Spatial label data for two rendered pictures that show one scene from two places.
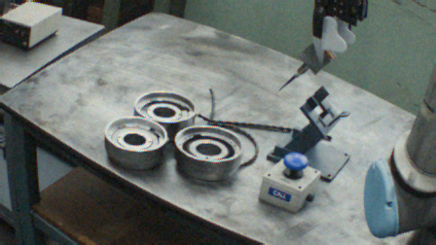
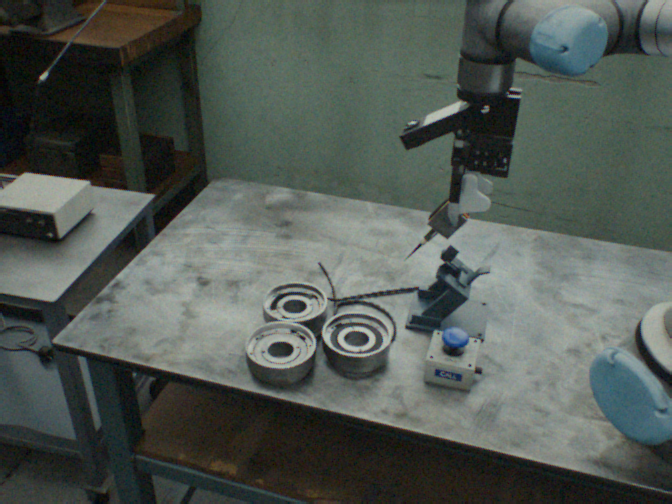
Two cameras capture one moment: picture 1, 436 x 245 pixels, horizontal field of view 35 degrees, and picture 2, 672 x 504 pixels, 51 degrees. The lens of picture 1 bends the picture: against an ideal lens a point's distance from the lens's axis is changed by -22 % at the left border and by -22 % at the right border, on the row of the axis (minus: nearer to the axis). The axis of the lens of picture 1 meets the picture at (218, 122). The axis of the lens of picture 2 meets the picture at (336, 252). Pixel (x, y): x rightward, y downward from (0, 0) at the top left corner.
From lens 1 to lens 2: 0.41 m
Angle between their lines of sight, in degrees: 11
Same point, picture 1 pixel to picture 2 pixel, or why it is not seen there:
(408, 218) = not seen: outside the picture
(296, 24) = (317, 138)
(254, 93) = (359, 256)
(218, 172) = (376, 362)
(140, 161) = (297, 374)
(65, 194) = (177, 410)
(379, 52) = not seen: hidden behind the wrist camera
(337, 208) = (511, 375)
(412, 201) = not seen: outside the picture
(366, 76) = (399, 170)
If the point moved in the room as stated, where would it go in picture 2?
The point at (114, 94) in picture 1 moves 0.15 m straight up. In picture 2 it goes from (226, 293) to (220, 219)
